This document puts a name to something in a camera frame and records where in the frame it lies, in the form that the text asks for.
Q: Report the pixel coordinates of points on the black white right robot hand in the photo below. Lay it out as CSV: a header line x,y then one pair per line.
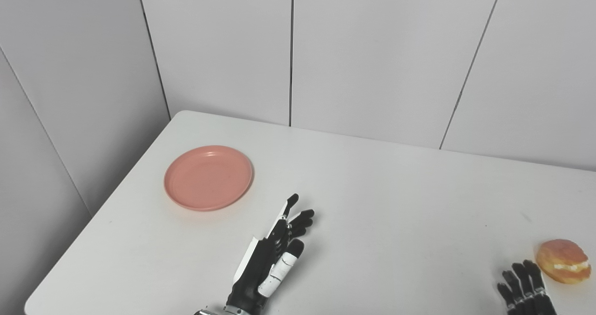
x,y
526,291

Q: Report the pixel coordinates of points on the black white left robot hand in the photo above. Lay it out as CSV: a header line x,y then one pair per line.
x,y
265,264

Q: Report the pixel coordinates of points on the golden cream puff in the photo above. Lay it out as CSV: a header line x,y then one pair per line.
x,y
561,259

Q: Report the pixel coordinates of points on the pink round plate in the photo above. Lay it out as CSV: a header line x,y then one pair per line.
x,y
208,177

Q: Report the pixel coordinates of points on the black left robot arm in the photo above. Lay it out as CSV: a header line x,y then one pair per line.
x,y
209,312

